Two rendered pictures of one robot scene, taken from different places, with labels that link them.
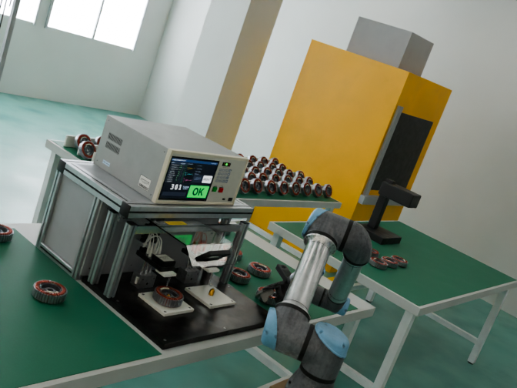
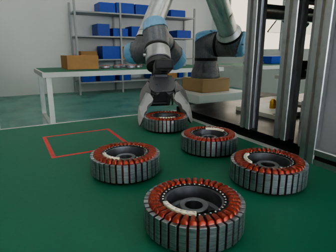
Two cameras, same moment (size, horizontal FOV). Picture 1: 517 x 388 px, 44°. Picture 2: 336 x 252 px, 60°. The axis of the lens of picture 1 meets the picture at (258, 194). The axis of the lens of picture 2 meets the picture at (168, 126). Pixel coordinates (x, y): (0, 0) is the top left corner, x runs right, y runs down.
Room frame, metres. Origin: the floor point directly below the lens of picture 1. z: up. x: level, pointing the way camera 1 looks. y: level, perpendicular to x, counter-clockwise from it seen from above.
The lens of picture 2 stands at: (3.27, 0.13, 0.94)
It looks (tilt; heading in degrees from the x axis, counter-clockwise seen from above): 14 degrees down; 206
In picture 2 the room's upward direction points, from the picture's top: straight up
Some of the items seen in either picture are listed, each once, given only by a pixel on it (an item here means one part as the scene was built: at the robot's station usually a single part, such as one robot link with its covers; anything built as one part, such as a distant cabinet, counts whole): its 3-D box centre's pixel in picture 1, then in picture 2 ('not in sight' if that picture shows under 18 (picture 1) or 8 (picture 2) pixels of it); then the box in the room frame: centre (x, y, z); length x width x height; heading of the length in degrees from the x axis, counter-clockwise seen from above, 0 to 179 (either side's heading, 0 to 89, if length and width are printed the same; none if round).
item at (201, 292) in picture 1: (210, 296); (272, 109); (2.38, 0.04, 0.78); 0.15 x 0.15 x 0.01; 54
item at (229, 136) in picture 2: (238, 275); (209, 140); (2.73, -0.04, 0.77); 0.11 x 0.11 x 0.04
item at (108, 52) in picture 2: not in sight; (108, 52); (-2.48, -4.17, 0.92); 0.42 x 0.42 x 0.29; 55
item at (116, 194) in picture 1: (161, 190); not in sight; (2.47, 0.37, 1.09); 0.68 x 0.44 x 0.05; 144
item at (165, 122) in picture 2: (268, 296); (165, 121); (2.62, -0.19, 0.77); 0.11 x 0.11 x 0.04
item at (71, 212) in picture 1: (68, 223); not in sight; (2.25, 0.63, 0.91); 0.28 x 0.03 x 0.32; 54
